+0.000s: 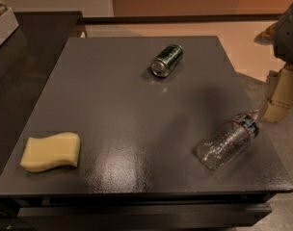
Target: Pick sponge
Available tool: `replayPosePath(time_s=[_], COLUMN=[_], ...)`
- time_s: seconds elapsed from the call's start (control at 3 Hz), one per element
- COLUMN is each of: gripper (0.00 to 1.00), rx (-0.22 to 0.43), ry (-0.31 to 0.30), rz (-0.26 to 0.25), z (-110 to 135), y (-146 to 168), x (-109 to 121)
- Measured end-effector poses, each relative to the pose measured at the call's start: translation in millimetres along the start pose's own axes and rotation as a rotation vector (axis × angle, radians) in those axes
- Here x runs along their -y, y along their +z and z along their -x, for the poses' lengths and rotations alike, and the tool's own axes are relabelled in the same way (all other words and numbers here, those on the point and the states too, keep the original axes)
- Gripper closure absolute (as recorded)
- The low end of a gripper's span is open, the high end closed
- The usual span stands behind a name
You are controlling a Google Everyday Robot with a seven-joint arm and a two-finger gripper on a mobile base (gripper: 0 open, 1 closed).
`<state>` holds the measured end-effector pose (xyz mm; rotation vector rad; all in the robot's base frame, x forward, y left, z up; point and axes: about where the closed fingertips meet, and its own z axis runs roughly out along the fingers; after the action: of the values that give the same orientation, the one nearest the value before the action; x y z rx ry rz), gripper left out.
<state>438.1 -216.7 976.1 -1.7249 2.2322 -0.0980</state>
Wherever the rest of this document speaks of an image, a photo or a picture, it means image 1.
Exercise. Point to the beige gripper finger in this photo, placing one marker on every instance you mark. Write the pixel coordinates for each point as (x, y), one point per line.
(281, 101)

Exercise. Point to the yellow sponge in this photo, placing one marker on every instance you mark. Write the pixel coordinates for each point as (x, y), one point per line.
(54, 151)

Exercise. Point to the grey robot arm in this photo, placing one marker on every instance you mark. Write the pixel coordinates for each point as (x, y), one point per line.
(280, 35)

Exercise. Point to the clear plastic water bottle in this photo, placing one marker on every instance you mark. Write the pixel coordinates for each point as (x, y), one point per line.
(229, 140)

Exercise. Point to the green soda can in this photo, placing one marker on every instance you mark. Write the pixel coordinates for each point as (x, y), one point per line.
(166, 61)

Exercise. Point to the grey cabinet table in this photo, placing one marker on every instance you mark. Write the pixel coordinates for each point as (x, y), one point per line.
(137, 166)

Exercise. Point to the dark side table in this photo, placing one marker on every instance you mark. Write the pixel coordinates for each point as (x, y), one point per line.
(27, 58)

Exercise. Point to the white box on left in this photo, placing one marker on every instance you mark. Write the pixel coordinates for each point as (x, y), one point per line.
(8, 22)

